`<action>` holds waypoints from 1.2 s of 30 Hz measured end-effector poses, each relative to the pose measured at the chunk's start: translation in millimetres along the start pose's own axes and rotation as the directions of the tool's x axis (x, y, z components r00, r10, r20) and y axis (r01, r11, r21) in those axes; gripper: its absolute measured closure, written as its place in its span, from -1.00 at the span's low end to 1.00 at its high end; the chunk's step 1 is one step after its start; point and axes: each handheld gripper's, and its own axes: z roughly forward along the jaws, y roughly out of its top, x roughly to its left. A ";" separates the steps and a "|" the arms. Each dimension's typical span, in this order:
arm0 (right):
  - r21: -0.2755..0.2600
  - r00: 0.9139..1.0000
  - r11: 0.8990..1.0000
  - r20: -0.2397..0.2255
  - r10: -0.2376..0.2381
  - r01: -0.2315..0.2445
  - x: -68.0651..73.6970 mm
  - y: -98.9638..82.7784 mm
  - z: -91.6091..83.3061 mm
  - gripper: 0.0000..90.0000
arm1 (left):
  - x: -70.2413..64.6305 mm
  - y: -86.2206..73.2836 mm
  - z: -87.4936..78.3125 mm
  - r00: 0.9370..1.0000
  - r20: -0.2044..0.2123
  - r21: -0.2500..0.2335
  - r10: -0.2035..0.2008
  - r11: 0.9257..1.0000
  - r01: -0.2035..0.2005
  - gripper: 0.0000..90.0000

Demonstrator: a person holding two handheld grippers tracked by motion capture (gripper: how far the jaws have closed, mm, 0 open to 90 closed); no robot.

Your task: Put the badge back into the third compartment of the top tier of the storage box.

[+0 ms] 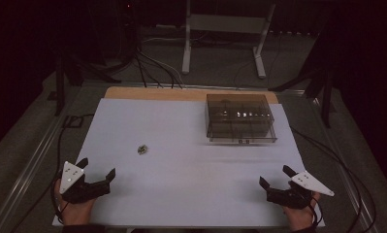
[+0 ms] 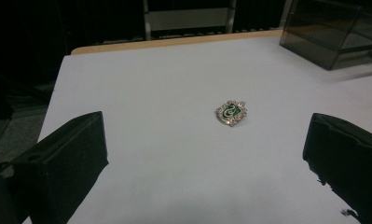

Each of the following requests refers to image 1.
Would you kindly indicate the person's left hand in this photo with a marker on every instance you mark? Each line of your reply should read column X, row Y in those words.
column 74, row 212

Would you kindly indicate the smoky transparent drawer box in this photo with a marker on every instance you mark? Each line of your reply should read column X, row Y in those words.
column 239, row 118

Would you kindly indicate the person's right hand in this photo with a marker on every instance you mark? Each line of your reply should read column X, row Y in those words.
column 301, row 215

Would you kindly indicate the black tripod stand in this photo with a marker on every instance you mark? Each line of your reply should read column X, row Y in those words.
column 314, row 81
column 68, row 68

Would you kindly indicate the white table mat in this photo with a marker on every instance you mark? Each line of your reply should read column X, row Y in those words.
column 181, row 168

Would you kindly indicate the white metal stand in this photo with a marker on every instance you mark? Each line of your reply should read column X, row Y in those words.
column 225, row 35

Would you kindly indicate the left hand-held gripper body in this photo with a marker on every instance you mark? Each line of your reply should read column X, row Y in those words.
column 76, row 186

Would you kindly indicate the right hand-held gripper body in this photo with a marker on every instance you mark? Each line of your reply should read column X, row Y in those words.
column 294, row 191

